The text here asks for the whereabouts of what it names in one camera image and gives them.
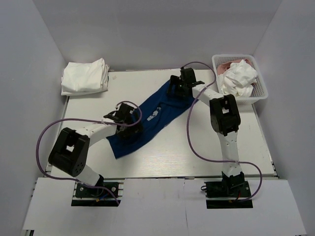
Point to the pink t-shirt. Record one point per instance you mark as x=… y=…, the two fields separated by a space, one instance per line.
x=239 y=67

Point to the crumpled white t-shirt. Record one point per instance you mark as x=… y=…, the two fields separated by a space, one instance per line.
x=239 y=86

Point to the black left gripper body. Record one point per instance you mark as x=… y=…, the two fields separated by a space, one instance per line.
x=130 y=131

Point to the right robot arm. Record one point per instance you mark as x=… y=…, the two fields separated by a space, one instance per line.
x=224 y=118

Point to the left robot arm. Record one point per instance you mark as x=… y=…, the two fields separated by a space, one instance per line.
x=70 y=151

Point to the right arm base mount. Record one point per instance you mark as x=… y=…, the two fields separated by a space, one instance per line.
x=231 y=192

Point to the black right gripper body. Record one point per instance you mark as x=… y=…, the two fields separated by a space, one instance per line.
x=179 y=85

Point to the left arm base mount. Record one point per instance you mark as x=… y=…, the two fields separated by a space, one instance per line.
x=88 y=197

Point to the blue Mickey print t-shirt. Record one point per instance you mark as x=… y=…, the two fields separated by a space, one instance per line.
x=157 y=112

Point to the folded white t-shirt stack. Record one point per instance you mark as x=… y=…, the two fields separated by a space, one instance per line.
x=85 y=78

